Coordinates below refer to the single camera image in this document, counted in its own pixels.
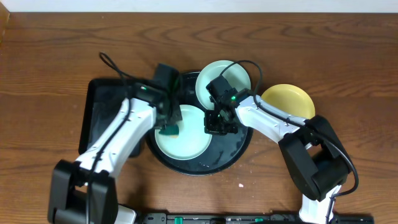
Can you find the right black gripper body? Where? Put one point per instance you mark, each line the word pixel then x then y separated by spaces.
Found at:
pixel 214 124

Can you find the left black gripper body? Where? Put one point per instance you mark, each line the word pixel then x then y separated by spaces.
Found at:
pixel 171 115

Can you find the light green plate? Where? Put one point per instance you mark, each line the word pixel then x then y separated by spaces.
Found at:
pixel 236 76
pixel 191 140

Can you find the green yellow sponge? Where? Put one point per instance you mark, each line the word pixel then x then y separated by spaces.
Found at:
pixel 170 130

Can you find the yellow plate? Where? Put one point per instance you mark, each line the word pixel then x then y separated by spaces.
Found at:
pixel 291 99

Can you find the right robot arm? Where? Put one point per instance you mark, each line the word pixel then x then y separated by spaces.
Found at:
pixel 315 158

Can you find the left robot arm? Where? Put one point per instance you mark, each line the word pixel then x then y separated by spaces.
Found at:
pixel 84 191

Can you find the round black tray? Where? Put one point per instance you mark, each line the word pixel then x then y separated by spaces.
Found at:
pixel 222 152

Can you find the rectangular black tray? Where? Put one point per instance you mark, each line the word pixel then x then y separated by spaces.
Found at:
pixel 103 101

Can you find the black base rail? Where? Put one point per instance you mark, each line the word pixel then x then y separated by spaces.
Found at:
pixel 163 218

